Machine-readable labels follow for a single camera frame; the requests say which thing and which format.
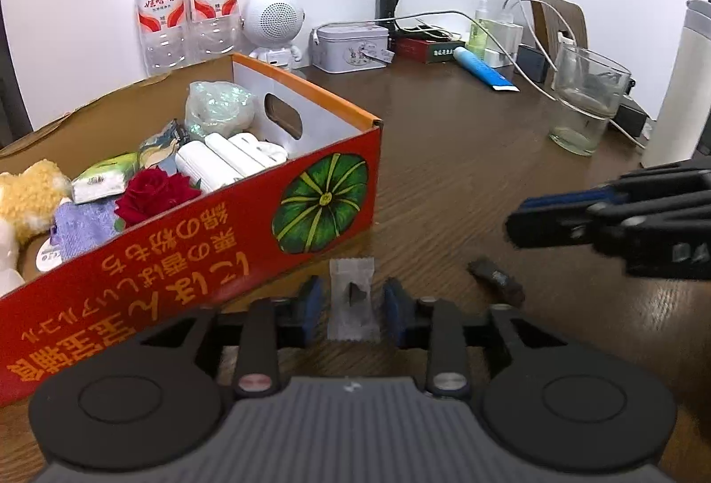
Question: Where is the clear plastic wrapper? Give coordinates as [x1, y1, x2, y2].
[328, 257, 381, 342]

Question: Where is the white folding plastic device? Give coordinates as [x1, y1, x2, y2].
[175, 133, 288, 194]

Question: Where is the red rose flower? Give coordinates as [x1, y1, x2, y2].
[115, 167, 201, 233]

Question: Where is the purple fabric pouch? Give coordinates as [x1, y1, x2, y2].
[51, 198, 118, 262]

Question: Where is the green tissue packet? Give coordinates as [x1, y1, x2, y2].
[71, 152, 139, 205]

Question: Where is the iridescent plastic bag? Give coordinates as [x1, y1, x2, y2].
[184, 81, 257, 139]

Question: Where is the white and yellow plush toy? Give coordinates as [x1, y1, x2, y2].
[1, 159, 71, 296]

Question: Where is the small black clip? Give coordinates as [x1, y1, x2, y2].
[467, 257, 525, 307]

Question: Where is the white thermos bottle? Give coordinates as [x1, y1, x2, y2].
[641, 0, 711, 168]

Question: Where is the clear glass cup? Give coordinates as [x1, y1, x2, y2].
[548, 43, 631, 157]

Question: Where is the red cardboard box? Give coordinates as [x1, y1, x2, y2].
[1, 55, 382, 403]

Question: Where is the white power adapter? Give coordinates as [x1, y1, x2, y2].
[481, 15, 523, 69]

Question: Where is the brown paper bag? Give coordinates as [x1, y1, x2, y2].
[529, 0, 588, 60]

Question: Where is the blue white tube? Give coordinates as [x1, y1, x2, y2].
[453, 46, 518, 92]

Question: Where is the small green spray bottle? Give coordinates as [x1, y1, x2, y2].
[467, 0, 488, 60]

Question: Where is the red and green box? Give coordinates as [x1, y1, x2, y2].
[394, 38, 465, 64]

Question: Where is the white tin box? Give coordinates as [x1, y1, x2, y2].
[308, 24, 394, 75]

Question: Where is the white robot speaker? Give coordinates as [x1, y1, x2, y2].
[241, 0, 305, 72]

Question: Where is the left water bottle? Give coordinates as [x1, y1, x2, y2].
[134, 0, 188, 77]

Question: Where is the white charging cable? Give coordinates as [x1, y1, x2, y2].
[309, 0, 580, 102]

